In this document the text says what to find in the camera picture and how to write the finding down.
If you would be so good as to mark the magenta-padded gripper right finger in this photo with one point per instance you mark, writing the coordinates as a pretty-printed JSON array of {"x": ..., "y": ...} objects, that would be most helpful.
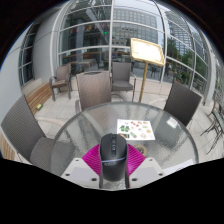
[{"x": 141, "y": 168}]

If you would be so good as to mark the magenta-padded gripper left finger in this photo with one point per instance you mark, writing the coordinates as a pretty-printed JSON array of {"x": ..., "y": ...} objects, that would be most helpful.
[{"x": 85, "y": 166}]

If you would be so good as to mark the black computer mouse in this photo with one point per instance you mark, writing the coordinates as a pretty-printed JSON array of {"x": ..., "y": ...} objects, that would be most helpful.
[{"x": 113, "y": 156}]

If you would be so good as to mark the colourful printed menu card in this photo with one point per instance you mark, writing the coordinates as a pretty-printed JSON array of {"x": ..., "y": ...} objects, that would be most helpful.
[{"x": 136, "y": 129}]

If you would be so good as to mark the grey wicker chair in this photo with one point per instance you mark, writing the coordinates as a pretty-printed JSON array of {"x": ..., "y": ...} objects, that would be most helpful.
[
  {"x": 181, "y": 101},
  {"x": 95, "y": 88},
  {"x": 20, "y": 126}
]

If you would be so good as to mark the wooden slatted bench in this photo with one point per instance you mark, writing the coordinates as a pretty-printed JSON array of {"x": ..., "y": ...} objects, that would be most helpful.
[
  {"x": 38, "y": 96},
  {"x": 6, "y": 148}
]

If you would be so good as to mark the grey wicker armchair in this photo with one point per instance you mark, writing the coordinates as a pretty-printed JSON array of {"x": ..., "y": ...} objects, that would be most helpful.
[
  {"x": 62, "y": 75},
  {"x": 121, "y": 73}
]

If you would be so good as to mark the gold menu display stand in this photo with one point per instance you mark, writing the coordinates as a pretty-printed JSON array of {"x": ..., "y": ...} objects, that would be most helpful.
[{"x": 146, "y": 50}]

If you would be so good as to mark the dark metal frame chair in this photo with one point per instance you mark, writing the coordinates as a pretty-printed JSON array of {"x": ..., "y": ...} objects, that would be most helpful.
[{"x": 218, "y": 118}]

